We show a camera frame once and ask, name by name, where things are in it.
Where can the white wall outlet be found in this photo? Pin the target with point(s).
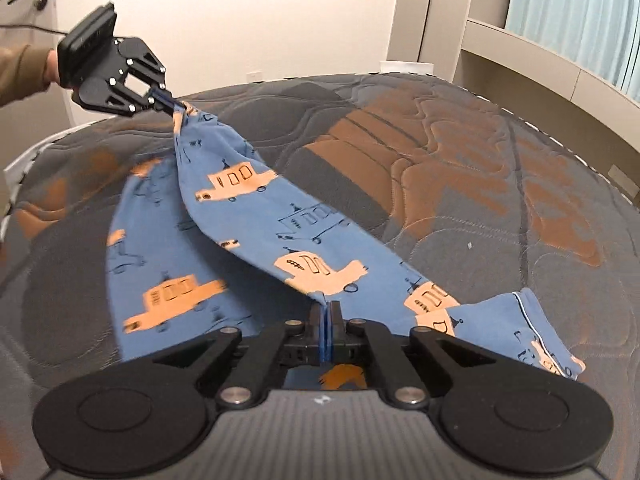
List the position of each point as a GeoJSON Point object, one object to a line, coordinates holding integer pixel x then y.
{"type": "Point", "coordinates": [255, 76]}
{"type": "Point", "coordinates": [618, 176]}

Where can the blue printed pants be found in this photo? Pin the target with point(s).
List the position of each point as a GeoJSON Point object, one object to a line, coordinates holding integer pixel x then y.
{"type": "Point", "coordinates": [240, 200]}

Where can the person's left forearm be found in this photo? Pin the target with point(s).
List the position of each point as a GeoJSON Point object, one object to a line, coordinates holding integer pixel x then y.
{"type": "Point", "coordinates": [20, 75]}

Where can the black door lock knob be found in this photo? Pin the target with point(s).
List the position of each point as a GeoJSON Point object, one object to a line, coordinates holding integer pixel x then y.
{"type": "Point", "coordinates": [41, 3]}

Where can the white door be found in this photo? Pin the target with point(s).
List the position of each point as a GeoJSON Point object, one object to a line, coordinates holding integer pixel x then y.
{"type": "Point", "coordinates": [20, 20]}

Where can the light blue curtain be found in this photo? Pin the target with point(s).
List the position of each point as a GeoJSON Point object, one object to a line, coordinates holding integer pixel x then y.
{"type": "Point", "coordinates": [575, 10]}

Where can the beige window alcove frame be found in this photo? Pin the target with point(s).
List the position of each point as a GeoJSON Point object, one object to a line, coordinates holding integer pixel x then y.
{"type": "Point", "coordinates": [430, 10]}

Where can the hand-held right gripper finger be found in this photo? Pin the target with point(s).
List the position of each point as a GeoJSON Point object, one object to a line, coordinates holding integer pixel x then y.
{"type": "Point", "coordinates": [322, 332]}
{"type": "Point", "coordinates": [331, 332]}

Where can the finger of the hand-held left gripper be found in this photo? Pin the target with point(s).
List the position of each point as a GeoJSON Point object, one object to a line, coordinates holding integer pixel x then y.
{"type": "Point", "coordinates": [145, 62]}
{"type": "Point", "coordinates": [107, 96]}

